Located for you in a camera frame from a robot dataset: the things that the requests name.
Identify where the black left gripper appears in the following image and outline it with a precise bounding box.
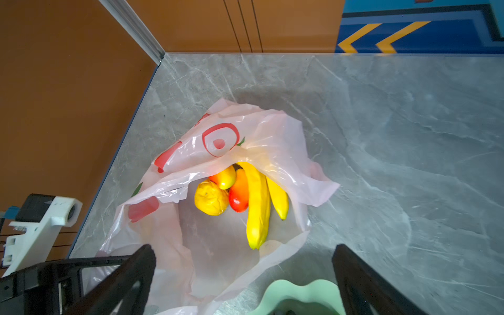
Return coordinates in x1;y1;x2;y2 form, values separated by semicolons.
1;255;129;314

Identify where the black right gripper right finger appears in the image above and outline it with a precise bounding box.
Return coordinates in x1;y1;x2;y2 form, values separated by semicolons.
332;244;426;315

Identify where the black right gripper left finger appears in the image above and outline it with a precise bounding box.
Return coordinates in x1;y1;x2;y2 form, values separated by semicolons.
64;245;156;314

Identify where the pink printed plastic bag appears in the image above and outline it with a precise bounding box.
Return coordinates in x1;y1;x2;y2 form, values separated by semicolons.
98;99;339;314

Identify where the yellow banana bunch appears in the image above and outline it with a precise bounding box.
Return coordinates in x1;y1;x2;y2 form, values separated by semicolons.
238;162;290;250

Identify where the yellow lemon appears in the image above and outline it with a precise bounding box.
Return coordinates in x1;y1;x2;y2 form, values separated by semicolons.
194;180;229;216

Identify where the small red orange mango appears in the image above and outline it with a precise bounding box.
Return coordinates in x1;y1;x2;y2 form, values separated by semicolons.
228;169;249;213

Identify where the red yellow mango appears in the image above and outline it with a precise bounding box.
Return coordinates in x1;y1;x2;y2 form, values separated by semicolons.
209;165;236;190

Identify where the light green fruit plate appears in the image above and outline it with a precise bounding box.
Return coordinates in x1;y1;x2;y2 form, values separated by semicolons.
250;280;345;314

